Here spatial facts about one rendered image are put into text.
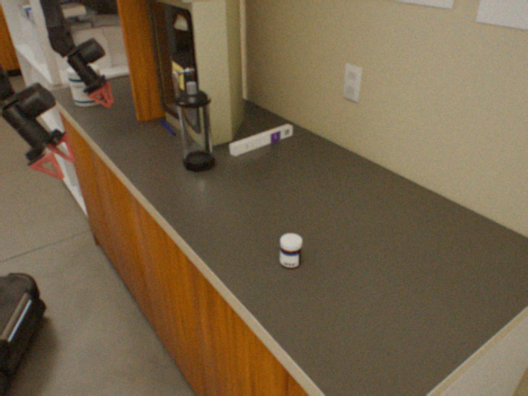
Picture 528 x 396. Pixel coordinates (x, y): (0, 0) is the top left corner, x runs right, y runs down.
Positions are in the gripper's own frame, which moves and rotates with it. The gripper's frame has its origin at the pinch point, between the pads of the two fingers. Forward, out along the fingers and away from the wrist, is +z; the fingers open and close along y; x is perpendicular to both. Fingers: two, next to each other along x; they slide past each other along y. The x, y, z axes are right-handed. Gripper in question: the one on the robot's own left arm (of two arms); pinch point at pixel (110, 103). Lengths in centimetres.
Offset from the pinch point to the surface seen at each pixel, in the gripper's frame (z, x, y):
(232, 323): 44, -25, -85
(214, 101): 14.0, -37.3, -17.2
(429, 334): 48, -66, -104
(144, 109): 10.0, -6.1, 8.3
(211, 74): 5.7, -41.4, -17.4
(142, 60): -5.4, -16.8, 9.6
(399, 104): 37, -89, -36
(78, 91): -6.2, 19.1, 26.4
